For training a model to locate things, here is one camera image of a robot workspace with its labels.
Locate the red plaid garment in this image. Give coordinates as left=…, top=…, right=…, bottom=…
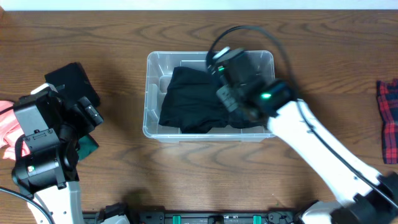
left=376, top=79, right=397, bottom=164

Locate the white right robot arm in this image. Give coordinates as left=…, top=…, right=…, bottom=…
left=206, top=47, right=397, bottom=223

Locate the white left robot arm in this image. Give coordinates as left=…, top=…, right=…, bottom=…
left=12, top=89, right=103, bottom=223

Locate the dark green taped garment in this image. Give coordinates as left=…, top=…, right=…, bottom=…
left=76, top=134, right=99, bottom=161

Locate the black taped folded garment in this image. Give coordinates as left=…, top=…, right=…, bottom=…
left=44, top=62, right=100, bottom=107

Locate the pink folded garment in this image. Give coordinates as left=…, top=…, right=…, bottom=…
left=1, top=110, right=24, bottom=161

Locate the clear plastic storage bin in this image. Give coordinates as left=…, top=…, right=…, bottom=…
left=142, top=51, right=274, bottom=142

